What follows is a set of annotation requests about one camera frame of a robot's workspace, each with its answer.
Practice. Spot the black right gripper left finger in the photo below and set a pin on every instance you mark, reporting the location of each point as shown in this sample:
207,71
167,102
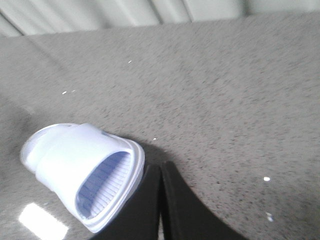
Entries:
139,217

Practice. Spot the light blue slipper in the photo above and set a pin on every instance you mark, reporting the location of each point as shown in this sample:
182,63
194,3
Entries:
92,172

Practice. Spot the grey-green backdrop curtain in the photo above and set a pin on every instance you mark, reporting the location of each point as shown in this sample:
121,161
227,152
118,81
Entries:
38,17

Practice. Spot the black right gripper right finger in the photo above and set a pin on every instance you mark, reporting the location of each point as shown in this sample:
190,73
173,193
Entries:
184,216

